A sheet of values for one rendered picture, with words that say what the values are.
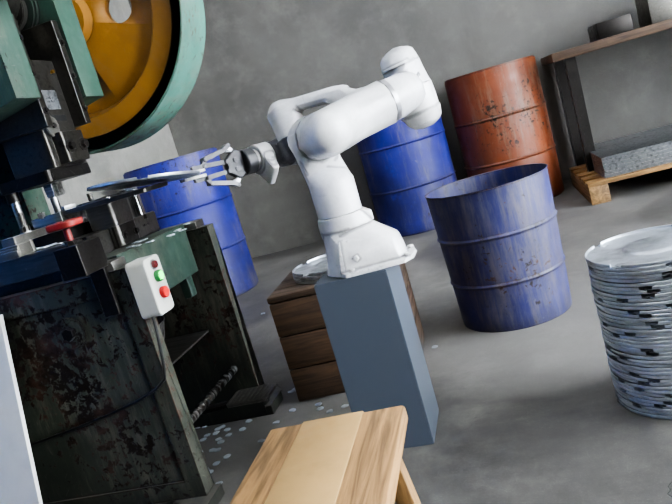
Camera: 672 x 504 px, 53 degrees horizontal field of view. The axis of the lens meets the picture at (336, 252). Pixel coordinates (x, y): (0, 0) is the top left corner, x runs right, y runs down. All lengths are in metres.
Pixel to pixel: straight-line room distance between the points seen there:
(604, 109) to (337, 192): 3.59
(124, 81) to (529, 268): 1.41
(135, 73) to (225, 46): 3.05
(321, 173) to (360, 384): 0.52
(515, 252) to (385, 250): 0.72
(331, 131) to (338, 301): 0.40
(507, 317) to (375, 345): 0.76
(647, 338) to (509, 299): 0.77
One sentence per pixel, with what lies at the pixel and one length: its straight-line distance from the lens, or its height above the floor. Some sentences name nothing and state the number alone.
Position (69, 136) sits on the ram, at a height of 0.96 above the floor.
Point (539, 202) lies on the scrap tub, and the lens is 2.25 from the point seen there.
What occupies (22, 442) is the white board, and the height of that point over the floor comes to 0.29.
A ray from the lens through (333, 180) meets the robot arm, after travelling 1.59.
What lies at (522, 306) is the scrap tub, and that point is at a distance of 2.27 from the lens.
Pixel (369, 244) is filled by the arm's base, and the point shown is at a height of 0.51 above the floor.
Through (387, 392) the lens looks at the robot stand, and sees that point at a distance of 1.66.
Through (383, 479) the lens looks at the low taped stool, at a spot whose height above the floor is 0.33.
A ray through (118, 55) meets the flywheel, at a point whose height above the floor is 1.19.
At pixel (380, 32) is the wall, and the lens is 4.99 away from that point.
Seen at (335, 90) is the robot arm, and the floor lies 0.89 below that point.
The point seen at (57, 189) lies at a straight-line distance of 1.96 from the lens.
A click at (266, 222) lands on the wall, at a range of 5.26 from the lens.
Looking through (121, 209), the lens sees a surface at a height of 0.74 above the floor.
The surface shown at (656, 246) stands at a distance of 1.62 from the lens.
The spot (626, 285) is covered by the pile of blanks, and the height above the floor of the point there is 0.31.
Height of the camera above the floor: 0.79
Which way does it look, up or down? 10 degrees down
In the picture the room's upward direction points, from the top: 16 degrees counter-clockwise
